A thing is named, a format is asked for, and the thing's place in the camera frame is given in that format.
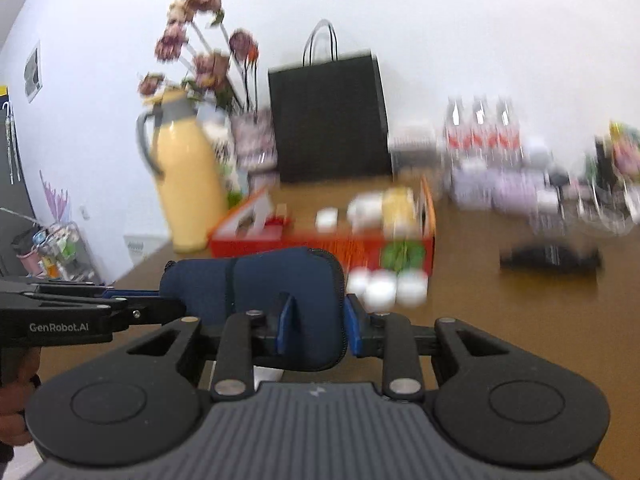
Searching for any white round jar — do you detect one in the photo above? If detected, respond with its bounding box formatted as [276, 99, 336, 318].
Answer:
[346, 266, 371, 300]
[396, 270, 428, 308]
[363, 270, 397, 313]

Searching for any navy blue zip pouch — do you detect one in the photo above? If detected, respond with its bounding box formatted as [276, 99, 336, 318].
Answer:
[160, 247, 347, 372]

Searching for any person's left hand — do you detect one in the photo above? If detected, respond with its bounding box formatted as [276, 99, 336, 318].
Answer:
[1, 348, 41, 471]

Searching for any red cardboard box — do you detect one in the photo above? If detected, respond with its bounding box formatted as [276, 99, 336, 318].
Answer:
[208, 176, 436, 274]

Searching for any white plush toy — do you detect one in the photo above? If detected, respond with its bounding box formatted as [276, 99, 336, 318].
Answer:
[346, 192, 383, 232]

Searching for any yellow plush toy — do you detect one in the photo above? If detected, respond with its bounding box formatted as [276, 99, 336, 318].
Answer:
[382, 186, 419, 237]

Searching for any yellow thermos jug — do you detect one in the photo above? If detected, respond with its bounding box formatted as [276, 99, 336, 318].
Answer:
[136, 89, 228, 254]

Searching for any purple fluffy item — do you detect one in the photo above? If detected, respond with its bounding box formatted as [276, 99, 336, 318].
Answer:
[449, 164, 547, 214]

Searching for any black paper shopping bag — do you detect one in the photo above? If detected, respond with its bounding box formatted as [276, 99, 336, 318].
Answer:
[268, 20, 392, 184]

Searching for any pink patterned vase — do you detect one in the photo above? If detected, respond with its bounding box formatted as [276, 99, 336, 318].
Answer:
[231, 108, 278, 172]

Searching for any water bottle pack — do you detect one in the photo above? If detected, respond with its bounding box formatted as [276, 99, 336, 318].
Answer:
[442, 96, 523, 168]

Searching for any dried pink flower bouquet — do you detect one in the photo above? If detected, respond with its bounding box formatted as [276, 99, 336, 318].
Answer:
[138, 0, 259, 115]

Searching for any wire basket with items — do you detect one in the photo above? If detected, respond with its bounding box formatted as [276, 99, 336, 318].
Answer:
[576, 122, 639, 236]

